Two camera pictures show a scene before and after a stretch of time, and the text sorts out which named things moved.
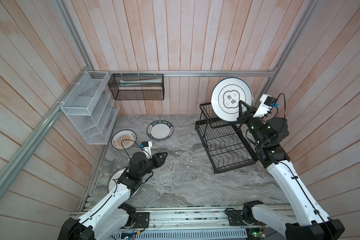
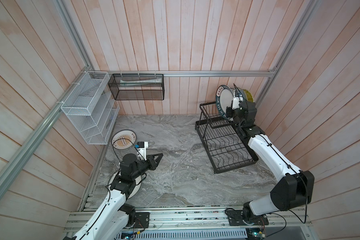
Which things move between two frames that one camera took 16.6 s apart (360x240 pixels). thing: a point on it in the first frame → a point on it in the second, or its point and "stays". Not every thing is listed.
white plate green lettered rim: [160, 130] → [224, 97]
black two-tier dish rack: [226, 145] stays
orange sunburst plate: [123, 139] stays
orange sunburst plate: [114, 178] stays
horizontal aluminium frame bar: [192, 73] stays
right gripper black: [250, 110] → [229, 111]
